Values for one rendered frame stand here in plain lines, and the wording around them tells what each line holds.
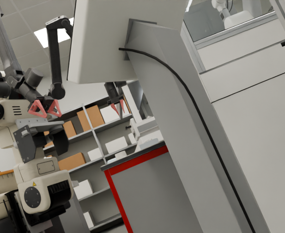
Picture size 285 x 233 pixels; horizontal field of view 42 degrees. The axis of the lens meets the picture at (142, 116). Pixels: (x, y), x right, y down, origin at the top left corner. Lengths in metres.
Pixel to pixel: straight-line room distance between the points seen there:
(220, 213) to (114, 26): 0.62
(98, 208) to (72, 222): 3.79
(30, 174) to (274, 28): 1.35
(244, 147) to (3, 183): 1.27
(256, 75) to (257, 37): 0.18
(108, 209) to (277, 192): 4.82
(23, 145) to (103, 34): 0.89
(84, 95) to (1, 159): 1.77
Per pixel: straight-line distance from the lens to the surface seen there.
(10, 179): 2.18
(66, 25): 2.00
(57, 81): 2.09
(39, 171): 1.89
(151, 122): 2.06
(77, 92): 6.54
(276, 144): 1.75
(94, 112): 5.98
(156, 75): 1.10
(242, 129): 1.70
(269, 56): 1.83
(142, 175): 2.27
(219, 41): 1.78
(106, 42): 1.11
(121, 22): 1.15
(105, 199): 6.34
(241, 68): 1.76
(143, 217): 2.28
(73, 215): 2.57
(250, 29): 1.84
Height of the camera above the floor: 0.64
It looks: 8 degrees up
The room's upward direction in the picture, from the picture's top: 23 degrees counter-clockwise
